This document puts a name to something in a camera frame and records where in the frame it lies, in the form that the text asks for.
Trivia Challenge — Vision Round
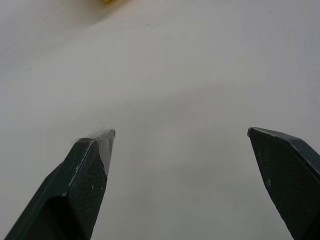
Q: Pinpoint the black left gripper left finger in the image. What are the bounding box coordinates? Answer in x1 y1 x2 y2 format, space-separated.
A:
4 127 117 240

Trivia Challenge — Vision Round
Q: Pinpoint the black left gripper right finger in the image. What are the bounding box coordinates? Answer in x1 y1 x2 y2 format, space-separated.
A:
247 126 320 240

